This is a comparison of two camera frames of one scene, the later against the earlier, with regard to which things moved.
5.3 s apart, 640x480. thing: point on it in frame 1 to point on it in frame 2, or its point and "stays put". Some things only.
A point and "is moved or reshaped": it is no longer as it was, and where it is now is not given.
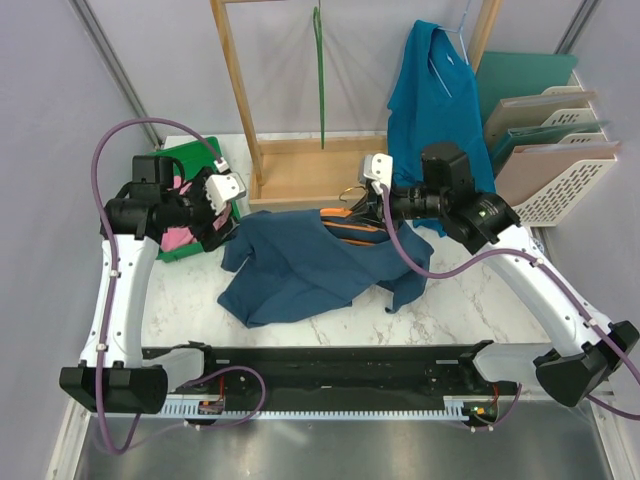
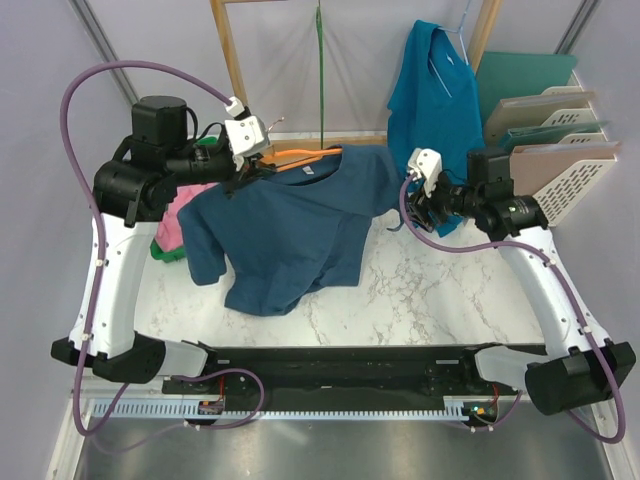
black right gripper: x=370 y=207 to x=419 y=205
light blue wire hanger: x=458 y=31 stays put
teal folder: x=509 y=75 stays put
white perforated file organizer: x=548 y=207 stays put
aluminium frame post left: x=116 y=64 stays put
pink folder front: x=529 y=168 stays put
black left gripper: x=205 y=232 to x=236 y=177
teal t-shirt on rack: x=436 y=99 stays put
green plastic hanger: x=318 y=28 stays put
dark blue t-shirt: x=286 y=261 is moved or reshaped
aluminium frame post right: x=576 y=27 stays put
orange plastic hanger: x=353 y=227 to x=287 y=159
